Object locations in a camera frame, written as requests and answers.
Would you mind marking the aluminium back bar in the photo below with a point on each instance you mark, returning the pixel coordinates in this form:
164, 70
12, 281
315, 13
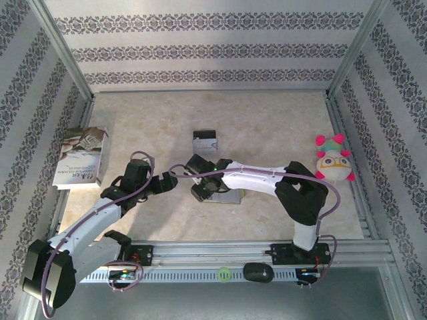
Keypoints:
210, 90

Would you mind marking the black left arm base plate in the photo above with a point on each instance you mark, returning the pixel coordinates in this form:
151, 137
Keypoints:
146, 255

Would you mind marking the silver VIP card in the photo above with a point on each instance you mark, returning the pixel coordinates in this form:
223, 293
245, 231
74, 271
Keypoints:
203, 146

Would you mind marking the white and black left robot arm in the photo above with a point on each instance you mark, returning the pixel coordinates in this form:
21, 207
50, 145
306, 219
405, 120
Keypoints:
90, 230

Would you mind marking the black card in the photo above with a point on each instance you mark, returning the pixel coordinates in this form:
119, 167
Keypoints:
205, 134

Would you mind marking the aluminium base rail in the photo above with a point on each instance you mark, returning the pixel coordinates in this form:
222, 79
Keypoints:
213, 253

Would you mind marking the small black white box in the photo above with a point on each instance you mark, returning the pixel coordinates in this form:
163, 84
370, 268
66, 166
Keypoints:
197, 150

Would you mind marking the aluminium side rail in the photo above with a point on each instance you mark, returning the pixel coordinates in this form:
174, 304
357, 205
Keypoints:
87, 110
334, 115

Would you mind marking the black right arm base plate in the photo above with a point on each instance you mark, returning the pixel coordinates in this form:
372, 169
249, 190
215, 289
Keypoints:
280, 255

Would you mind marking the black computer mouse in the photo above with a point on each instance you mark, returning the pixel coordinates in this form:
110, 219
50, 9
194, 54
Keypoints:
258, 272

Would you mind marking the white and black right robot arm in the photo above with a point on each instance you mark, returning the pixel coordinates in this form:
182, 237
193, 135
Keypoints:
253, 183

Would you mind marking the plush toy with glasses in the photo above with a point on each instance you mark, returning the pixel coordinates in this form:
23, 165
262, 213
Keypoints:
333, 160

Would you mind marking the aluminium frame post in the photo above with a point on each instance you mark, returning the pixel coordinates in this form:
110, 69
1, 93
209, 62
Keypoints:
64, 50
357, 50

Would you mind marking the green card holder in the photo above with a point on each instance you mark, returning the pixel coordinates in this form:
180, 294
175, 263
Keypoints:
230, 198

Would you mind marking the paperback book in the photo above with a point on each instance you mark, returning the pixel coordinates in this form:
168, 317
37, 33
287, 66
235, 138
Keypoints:
80, 156

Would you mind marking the small circuit board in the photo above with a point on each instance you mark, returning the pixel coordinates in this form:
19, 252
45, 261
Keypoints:
121, 276
308, 274

